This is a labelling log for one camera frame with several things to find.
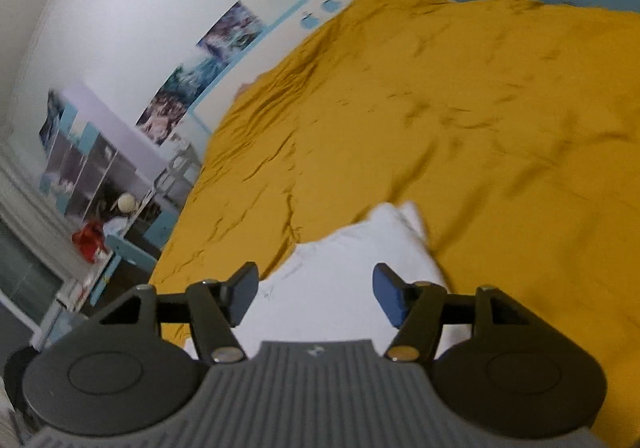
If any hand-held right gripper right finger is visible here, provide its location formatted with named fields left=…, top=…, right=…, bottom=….
left=372, top=262, right=531, bottom=363

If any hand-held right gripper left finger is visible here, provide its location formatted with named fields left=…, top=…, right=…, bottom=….
left=99, top=262, right=260, bottom=364

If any white printed sweatshirt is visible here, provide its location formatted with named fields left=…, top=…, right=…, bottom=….
left=182, top=201, right=473, bottom=364

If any blue wooden chair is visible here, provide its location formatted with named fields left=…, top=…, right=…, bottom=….
left=89, top=233, right=162, bottom=310

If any grey metal trolley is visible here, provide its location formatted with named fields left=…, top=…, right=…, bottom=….
left=152, top=141, right=202, bottom=210

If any white plastic bag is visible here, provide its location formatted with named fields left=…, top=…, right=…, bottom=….
left=102, top=215, right=132, bottom=235

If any red bag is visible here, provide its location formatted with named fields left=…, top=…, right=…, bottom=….
left=71, top=221, right=107, bottom=263

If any yellow quilted bedspread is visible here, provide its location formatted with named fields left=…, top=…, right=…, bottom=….
left=149, top=0, right=640, bottom=444

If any window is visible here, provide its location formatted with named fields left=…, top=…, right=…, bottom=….
left=0, top=208, right=63, bottom=326

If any white blue-trimmed headboard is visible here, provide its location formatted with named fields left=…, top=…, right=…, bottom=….
left=189, top=0, right=390, bottom=135

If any white wall shelf unit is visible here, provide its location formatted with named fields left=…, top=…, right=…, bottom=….
left=39, top=83, right=168, bottom=234

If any dark blue anime wall poster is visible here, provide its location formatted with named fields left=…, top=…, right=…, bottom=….
left=160, top=50, right=227, bottom=105

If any blue white anime wall poster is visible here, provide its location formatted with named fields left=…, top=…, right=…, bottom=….
left=196, top=1, right=266, bottom=63

